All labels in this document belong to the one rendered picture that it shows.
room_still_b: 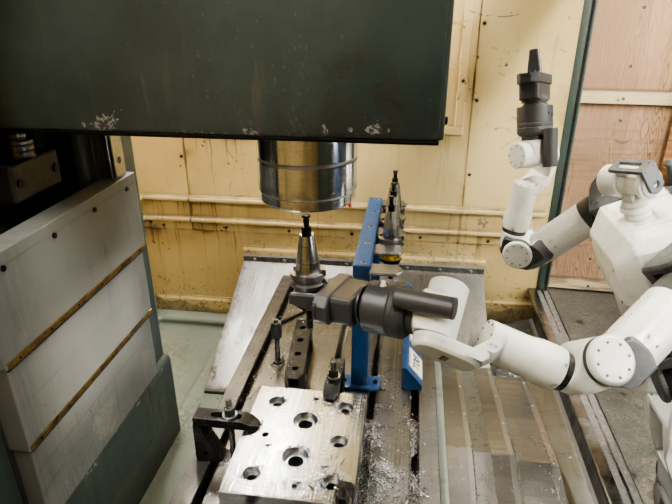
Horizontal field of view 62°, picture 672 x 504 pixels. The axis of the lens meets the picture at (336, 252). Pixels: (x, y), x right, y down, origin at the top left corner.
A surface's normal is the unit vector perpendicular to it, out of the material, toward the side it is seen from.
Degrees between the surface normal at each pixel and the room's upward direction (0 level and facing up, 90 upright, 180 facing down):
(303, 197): 90
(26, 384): 91
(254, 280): 24
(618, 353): 51
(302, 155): 90
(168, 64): 90
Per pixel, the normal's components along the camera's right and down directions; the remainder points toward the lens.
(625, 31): -0.18, 0.40
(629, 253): -0.94, 0.00
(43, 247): 0.99, 0.07
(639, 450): 0.00, -0.91
